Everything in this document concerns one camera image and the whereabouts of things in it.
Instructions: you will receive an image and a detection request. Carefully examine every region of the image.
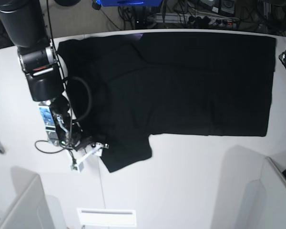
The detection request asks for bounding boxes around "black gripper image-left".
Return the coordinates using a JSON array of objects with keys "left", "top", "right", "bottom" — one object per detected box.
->
[{"left": 47, "top": 114, "right": 95, "bottom": 151}]

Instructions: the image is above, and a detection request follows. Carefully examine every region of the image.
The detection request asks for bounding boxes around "black T-shirt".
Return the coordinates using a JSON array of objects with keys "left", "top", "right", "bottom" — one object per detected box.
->
[{"left": 58, "top": 32, "right": 276, "bottom": 173}]

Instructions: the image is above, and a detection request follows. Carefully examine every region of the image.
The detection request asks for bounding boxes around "black robot arm image-left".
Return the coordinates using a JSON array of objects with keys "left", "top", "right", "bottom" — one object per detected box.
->
[{"left": 0, "top": 0, "right": 93, "bottom": 151}]

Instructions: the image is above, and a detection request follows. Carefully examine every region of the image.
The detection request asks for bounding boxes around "white bin left front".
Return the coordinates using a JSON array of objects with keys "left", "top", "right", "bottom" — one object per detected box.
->
[{"left": 0, "top": 167, "right": 67, "bottom": 229}]

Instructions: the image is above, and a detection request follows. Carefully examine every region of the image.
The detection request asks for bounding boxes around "white bin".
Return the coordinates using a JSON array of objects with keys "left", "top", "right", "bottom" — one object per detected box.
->
[
  {"left": 235, "top": 157, "right": 286, "bottom": 229},
  {"left": 0, "top": 167, "right": 67, "bottom": 229}
]

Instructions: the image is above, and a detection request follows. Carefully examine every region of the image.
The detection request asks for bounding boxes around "white bin right front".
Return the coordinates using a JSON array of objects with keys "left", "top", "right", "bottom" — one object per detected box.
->
[{"left": 235, "top": 157, "right": 286, "bottom": 229}]

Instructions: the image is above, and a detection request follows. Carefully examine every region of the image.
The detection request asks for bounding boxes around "blue box at top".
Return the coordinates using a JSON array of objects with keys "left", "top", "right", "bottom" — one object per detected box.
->
[{"left": 96, "top": 0, "right": 162, "bottom": 7}]

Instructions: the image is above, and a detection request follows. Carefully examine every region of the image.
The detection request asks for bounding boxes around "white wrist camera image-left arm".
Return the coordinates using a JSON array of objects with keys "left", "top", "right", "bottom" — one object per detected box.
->
[{"left": 68, "top": 142, "right": 109, "bottom": 173}]

